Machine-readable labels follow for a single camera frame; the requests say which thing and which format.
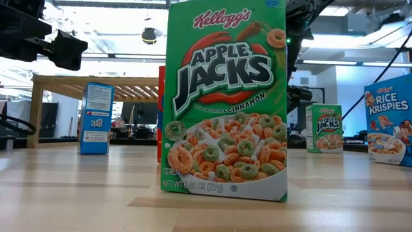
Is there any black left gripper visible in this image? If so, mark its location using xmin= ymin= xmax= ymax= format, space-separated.
xmin=0 ymin=3 xmax=88 ymax=72

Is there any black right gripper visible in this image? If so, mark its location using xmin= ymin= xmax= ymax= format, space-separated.
xmin=286 ymin=84 xmax=314 ymax=114

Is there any green Apple Jacks cereal box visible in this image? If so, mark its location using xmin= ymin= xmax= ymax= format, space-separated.
xmin=304 ymin=103 xmax=344 ymax=154
xmin=160 ymin=0 xmax=288 ymax=203

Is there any blue Rice Krispies cereal box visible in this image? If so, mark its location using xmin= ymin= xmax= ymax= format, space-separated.
xmin=363 ymin=73 xmax=412 ymax=168
xmin=77 ymin=82 xmax=115 ymax=155

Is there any red Froot Loops cereal box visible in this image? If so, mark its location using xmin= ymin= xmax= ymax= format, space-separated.
xmin=156 ymin=65 xmax=166 ymax=164

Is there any wooden slatted shelf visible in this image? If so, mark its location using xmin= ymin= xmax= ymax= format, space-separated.
xmin=26 ymin=74 xmax=165 ymax=150

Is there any ceiling light strip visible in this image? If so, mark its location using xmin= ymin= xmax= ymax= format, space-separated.
xmin=302 ymin=59 xmax=358 ymax=66

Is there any dark cabinet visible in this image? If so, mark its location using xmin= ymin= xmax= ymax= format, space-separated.
xmin=38 ymin=102 xmax=60 ymax=139

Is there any black hanging ceiling fixture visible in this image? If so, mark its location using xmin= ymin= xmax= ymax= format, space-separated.
xmin=141 ymin=27 xmax=158 ymax=46

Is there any black computer monitor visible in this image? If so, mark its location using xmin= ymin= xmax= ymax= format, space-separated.
xmin=120 ymin=102 xmax=159 ymax=126

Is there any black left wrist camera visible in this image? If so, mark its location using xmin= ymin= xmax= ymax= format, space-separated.
xmin=6 ymin=0 xmax=46 ymax=19

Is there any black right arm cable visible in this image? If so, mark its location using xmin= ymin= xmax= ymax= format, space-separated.
xmin=341 ymin=29 xmax=412 ymax=121

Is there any black curved hose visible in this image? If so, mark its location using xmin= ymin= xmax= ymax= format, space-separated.
xmin=0 ymin=113 xmax=37 ymax=136

